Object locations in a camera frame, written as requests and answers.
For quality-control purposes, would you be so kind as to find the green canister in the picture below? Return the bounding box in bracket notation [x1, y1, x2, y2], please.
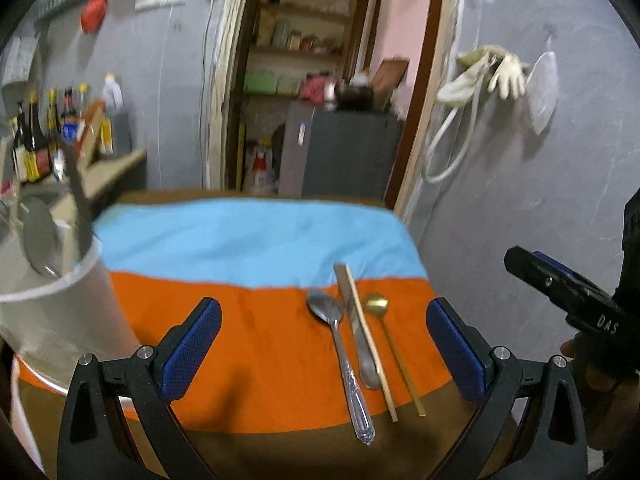
[271, 19, 293, 51]

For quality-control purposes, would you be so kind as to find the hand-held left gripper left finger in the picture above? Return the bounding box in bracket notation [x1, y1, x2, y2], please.
[56, 297, 223, 480]

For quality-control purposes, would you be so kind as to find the wooden shelf unit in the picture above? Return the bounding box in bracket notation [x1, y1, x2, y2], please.
[244, 0, 373, 98]

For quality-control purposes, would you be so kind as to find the wooden chopstick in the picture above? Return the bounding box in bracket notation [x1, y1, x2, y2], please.
[344, 265, 400, 424]

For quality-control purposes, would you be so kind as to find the red white bottle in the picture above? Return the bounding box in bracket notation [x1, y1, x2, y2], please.
[248, 139, 274, 197]

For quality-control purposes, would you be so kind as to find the blue white packet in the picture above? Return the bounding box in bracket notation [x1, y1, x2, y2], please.
[59, 119, 87, 157]

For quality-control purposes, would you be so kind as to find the gold spoon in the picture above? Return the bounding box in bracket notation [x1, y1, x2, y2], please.
[363, 293, 428, 419]

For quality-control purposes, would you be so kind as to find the dark metal bowl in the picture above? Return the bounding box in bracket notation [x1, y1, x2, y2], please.
[333, 81, 374, 112]

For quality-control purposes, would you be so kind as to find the dark sauce bottle yellow label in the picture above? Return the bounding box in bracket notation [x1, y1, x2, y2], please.
[24, 91, 54, 182]

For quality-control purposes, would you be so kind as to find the green box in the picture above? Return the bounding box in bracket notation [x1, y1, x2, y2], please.
[243, 70, 279, 96]

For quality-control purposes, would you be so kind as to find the pink cloth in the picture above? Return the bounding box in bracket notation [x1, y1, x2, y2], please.
[299, 73, 336, 104]

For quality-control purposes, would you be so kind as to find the grey cabinet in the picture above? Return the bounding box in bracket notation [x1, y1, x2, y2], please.
[276, 101, 404, 207]

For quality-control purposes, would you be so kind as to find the cream rubber glove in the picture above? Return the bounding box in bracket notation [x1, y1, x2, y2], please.
[435, 44, 507, 109]
[486, 54, 531, 101]

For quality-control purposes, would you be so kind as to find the paper sheet on wall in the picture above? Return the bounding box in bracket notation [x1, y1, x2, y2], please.
[0, 34, 39, 84]

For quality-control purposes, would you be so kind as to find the white hose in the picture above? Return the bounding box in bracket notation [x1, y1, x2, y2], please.
[421, 66, 484, 185]

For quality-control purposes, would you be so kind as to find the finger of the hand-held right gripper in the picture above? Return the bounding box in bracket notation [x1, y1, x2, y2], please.
[503, 245, 621, 320]

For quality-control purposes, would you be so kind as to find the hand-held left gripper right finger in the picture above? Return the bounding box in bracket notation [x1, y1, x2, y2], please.
[426, 297, 588, 480]

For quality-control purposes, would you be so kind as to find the person's right hand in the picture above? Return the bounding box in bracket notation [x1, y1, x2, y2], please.
[559, 332, 632, 394]

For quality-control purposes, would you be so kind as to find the wooden board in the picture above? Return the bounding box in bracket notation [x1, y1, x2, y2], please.
[369, 57, 411, 114]

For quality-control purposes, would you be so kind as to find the white plastic utensil holder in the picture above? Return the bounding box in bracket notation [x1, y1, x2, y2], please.
[0, 220, 147, 478]

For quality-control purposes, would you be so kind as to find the orange seasoning packet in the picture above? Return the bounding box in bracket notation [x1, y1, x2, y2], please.
[79, 99, 109, 167]

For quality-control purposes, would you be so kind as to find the red plastic bag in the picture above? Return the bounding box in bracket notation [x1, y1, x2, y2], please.
[79, 0, 112, 35]

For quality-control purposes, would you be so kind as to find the striped blue orange brown cloth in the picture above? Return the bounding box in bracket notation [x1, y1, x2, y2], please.
[10, 187, 526, 480]

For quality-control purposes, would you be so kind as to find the wooden door frame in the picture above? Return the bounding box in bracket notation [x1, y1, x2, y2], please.
[207, 0, 468, 221]

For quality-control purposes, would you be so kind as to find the silver table knife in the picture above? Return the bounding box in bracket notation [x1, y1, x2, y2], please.
[333, 262, 384, 391]

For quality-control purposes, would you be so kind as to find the kitchen counter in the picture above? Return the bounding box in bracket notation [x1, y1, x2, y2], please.
[50, 148, 149, 211]

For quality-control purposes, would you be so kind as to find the white wall cable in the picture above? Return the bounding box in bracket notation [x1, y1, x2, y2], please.
[199, 0, 217, 189]

